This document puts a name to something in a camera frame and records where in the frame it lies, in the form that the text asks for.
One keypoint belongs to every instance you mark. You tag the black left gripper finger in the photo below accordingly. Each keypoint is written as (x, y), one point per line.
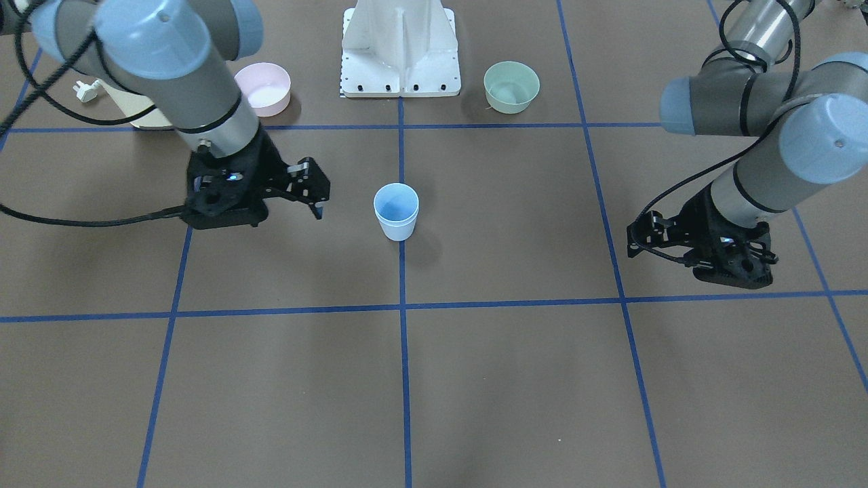
(633, 249)

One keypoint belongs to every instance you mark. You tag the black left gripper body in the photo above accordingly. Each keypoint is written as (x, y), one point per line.
(693, 215)

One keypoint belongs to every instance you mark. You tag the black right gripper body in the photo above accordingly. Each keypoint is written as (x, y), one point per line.
(269, 167)

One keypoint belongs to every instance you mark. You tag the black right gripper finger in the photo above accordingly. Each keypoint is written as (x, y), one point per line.
(318, 208)

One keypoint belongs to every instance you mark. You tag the blue cup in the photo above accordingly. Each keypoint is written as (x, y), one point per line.
(396, 204)
(397, 230)

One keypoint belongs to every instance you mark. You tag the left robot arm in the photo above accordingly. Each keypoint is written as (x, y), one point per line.
(808, 130)

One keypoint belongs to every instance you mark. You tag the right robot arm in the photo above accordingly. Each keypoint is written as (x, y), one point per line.
(174, 53)

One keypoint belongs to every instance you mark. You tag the pink bowl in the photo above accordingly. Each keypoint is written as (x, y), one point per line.
(267, 88)

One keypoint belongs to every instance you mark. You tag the cream toaster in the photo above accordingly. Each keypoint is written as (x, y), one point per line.
(132, 104)

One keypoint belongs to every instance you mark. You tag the white toaster power plug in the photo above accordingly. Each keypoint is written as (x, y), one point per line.
(87, 92)

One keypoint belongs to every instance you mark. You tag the green bowl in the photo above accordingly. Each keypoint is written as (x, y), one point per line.
(510, 87)

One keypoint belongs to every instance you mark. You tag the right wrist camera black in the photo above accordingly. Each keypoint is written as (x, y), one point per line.
(222, 192)

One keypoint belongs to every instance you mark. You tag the white central post base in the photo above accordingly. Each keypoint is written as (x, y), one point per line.
(396, 49)

